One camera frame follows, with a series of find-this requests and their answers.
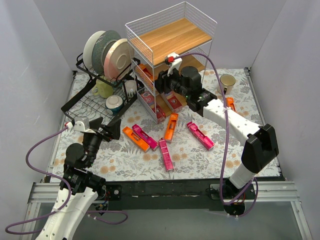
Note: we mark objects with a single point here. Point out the grey green patterned plate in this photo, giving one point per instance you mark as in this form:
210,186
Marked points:
101,48

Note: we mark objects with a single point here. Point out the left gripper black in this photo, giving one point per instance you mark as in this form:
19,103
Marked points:
104,131

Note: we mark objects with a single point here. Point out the black wire dish rack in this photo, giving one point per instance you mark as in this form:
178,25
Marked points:
85,103

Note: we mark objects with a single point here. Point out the cream mug black handle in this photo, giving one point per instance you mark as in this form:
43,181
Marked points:
225,84

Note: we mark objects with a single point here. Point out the white upside-down cup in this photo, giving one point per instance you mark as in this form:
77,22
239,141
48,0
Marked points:
130,88

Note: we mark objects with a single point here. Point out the floral patterned table mat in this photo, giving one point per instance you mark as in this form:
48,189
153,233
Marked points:
122,160

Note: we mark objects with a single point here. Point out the white and teal bowl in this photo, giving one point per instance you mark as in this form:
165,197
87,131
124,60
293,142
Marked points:
114,104

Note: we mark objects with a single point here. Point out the white wire three-tier shelf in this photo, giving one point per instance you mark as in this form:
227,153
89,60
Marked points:
180,29

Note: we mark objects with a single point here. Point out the orange toothpaste box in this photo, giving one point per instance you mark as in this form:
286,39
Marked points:
171,126
230,103
146,75
136,139

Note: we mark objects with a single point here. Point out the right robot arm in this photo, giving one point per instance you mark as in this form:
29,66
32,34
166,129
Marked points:
259,142

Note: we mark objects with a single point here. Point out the red 3D toothpaste box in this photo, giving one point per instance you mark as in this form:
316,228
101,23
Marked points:
172,101
153,108

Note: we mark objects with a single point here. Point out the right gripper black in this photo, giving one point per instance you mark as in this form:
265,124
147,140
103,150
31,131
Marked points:
161,81

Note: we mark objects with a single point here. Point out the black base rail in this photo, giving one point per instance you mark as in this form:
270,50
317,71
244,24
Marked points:
165,195

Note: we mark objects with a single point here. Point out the pink and cream plate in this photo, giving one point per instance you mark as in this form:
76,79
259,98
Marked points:
118,59

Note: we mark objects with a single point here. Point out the cream white plate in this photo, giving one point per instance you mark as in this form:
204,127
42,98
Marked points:
88,49

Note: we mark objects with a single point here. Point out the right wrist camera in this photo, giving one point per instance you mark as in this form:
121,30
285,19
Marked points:
174,61

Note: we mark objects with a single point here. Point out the pale yellow mug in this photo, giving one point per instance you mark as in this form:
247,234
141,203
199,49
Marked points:
102,89

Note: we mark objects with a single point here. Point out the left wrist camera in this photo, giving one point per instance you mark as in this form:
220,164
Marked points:
80,124

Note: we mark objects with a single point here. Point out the magenta toothpaste box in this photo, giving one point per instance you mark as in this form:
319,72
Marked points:
148,139
165,155
200,136

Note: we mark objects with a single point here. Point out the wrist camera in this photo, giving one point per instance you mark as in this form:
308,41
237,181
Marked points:
174,61
80,124

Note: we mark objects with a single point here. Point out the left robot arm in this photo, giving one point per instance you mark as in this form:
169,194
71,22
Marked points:
79,187

